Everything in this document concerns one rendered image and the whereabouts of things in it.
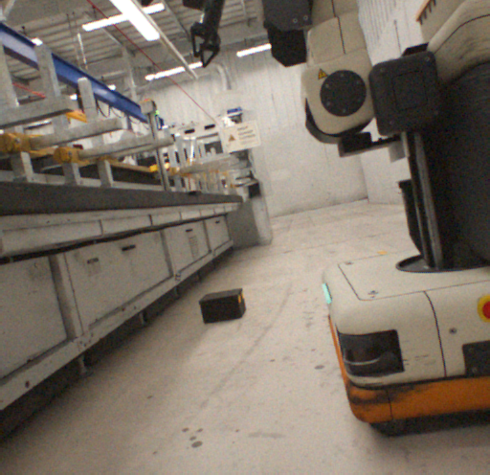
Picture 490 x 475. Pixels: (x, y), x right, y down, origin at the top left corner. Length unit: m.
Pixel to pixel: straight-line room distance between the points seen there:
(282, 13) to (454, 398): 0.87
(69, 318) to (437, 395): 1.30
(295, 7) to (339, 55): 0.14
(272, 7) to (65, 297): 1.23
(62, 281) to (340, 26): 1.27
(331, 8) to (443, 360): 0.81
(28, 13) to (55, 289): 8.06
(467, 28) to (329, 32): 0.29
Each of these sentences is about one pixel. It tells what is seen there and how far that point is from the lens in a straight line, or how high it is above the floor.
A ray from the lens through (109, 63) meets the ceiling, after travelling 12.02.
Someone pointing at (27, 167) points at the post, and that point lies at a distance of 1.29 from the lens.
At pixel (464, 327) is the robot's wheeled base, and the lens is 0.88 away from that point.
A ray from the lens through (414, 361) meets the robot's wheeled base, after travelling 0.87.
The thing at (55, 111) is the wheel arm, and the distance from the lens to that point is 0.99.
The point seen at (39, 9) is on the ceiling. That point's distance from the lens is 9.37.
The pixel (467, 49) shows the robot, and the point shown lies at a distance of 0.94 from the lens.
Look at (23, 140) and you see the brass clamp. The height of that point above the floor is 0.82.
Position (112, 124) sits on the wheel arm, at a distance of 1.21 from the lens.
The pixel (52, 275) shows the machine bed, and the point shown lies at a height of 0.42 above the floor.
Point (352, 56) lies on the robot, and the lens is 1.04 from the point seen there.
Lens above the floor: 0.51
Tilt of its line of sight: 4 degrees down
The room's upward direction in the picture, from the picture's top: 12 degrees counter-clockwise
